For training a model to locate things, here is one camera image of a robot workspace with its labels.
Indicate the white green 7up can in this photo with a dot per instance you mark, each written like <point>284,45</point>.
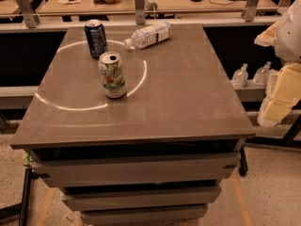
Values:
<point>113,79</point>

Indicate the clear plastic water bottle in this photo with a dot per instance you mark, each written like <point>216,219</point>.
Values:
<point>147,36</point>

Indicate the left sanitizer bottle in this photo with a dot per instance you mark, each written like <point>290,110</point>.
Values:
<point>240,77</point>

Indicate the white power strip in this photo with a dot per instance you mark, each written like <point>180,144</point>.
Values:
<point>150,4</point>

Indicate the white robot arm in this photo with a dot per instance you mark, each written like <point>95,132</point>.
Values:
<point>288,35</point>

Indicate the blue soda can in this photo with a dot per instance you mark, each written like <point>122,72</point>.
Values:
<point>96,38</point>

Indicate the grey drawer cabinet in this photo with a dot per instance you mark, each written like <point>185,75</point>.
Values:
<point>158,152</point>

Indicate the sanitizer bottle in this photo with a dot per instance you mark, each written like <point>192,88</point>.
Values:
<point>260,77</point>
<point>240,77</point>

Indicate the right sanitizer bottle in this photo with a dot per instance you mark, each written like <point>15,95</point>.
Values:
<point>260,77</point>

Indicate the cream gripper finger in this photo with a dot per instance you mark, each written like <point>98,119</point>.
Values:
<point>267,37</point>
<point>283,92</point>

